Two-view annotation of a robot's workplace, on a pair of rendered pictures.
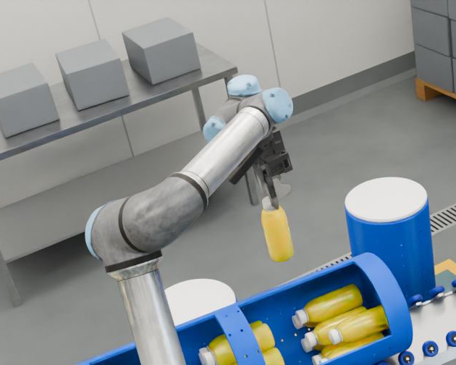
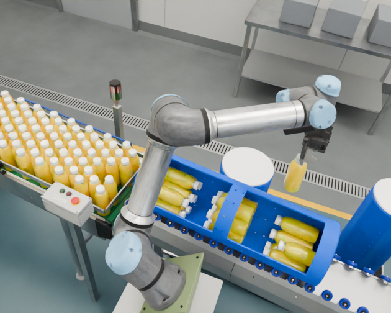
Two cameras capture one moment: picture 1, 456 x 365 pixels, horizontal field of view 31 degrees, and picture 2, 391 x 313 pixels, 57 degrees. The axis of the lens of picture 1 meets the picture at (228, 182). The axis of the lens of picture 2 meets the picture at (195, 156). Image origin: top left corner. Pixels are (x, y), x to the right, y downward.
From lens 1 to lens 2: 0.84 m
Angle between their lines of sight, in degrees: 32
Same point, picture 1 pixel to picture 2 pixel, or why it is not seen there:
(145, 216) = (164, 121)
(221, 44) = not seen: outside the picture
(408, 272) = (376, 242)
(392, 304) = (319, 263)
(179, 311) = (241, 163)
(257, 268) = (337, 163)
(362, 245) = (365, 209)
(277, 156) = (320, 139)
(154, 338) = (141, 182)
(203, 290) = (261, 163)
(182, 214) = (184, 136)
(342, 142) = not seen: outside the picture
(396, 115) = not seen: outside the picture
